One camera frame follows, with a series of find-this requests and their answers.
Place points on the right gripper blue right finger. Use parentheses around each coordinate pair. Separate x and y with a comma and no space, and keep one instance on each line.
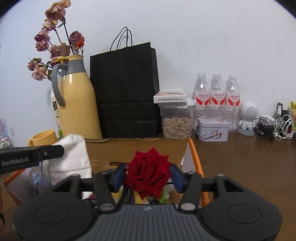
(177,178)

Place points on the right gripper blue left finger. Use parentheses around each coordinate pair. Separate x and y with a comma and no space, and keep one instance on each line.
(119,176)

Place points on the yellow white plush toy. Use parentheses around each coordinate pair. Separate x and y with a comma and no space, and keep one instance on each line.
(165,195)

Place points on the red fabric rose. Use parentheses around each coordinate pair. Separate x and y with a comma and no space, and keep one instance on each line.
(148,173)

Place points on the iridescent plastic bag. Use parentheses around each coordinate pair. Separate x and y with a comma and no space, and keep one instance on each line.
(38,180)

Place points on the white cloth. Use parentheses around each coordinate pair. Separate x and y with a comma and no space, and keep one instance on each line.
(75,160)

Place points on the person left hand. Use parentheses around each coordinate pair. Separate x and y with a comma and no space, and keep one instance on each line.
(2,220)

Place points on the red cardboard box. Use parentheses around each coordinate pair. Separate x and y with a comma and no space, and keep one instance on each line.
(108,153)

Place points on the yellow mug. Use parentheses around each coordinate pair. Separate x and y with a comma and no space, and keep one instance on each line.
(44,138)

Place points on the small printed tin box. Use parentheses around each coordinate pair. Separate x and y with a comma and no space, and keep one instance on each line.
(212,129)

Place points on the clear seed container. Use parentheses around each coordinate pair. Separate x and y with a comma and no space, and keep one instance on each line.
(177,119)

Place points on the white milk carton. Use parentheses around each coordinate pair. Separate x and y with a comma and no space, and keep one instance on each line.
(54,105)

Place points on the water bottle left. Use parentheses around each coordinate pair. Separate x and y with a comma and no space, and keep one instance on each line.
(201,97)

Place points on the water bottle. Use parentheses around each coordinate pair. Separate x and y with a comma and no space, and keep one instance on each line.
(201,97)
(233,94)
(218,96)

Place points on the white flat box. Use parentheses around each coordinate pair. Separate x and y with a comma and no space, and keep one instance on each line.
(174,96)

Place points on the water bottle right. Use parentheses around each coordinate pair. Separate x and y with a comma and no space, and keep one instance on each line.
(233,94)

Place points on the water bottle middle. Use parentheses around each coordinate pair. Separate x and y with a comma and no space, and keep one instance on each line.
(218,96)

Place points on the yellow thermos jug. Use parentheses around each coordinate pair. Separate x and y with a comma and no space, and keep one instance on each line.
(75,96)

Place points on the white robot figurine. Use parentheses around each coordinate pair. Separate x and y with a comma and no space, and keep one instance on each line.
(248,112)

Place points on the black paper bag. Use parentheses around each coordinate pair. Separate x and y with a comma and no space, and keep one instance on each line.
(125,81)

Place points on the dried rose bouquet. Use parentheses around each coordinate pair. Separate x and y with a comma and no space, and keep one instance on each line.
(54,38)

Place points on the colourful snack bag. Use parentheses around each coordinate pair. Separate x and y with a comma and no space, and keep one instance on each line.
(293,109)

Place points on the metal wire rack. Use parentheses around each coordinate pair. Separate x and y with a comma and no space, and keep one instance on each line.
(5,142)

